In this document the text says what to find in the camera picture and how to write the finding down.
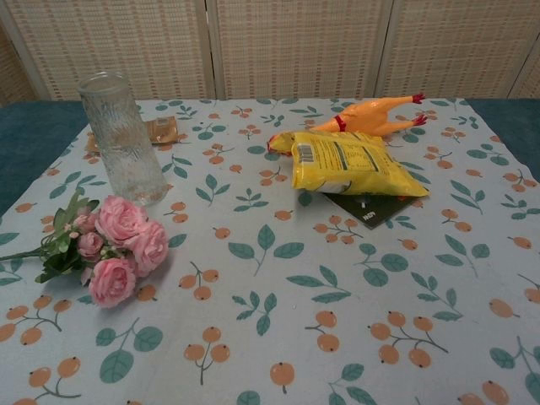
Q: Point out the pink rose bouquet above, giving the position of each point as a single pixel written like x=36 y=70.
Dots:
x=113 y=221

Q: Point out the transparent textured glass vase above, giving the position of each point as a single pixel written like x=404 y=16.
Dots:
x=126 y=139

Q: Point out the yellow snack bag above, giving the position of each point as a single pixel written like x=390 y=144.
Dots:
x=354 y=164

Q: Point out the leaf and fruit print tablecloth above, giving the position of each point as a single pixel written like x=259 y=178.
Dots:
x=270 y=295

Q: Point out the black card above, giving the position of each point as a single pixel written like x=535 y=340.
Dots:
x=375 y=208

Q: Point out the orange rubber chicken toy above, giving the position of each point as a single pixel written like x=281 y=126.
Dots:
x=367 y=116

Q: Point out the brown snack packet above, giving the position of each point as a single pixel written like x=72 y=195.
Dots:
x=162 y=128

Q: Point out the woven bamboo folding screen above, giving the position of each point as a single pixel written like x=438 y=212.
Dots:
x=295 y=46

